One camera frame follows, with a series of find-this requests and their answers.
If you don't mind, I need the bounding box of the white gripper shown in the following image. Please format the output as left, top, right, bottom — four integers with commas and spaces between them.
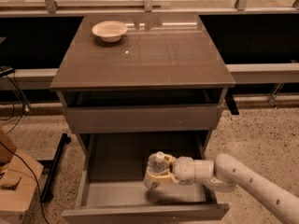
147, 154, 195, 186

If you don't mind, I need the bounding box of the clear plastic water bottle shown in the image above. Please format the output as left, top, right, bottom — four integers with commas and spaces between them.
144, 151, 168, 189

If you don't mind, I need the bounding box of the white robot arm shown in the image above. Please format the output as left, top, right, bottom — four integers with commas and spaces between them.
144, 151, 299, 224

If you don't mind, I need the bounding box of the open grey middle drawer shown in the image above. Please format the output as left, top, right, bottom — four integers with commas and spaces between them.
63, 132, 229, 224

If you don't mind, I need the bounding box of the closed grey top drawer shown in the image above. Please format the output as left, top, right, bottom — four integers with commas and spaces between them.
64, 105, 223, 133

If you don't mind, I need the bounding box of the grey drawer cabinet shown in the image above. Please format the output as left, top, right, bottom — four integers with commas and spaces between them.
50, 12, 236, 224

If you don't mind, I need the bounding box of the black bar behind cabinet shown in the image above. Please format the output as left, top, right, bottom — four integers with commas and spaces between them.
225, 89, 239, 115

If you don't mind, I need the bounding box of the black metal floor bar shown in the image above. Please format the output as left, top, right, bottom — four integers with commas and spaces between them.
39, 133, 71, 203

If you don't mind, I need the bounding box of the white paper bowl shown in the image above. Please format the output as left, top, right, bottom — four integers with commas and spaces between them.
92, 21, 128, 43

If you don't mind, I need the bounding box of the cardboard box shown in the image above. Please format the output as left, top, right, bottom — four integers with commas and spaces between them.
0, 131, 43, 224

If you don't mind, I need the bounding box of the black cable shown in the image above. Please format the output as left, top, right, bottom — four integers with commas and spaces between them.
0, 68, 50, 224

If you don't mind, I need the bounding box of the metal window rail frame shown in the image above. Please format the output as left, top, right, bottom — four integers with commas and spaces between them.
0, 0, 299, 17

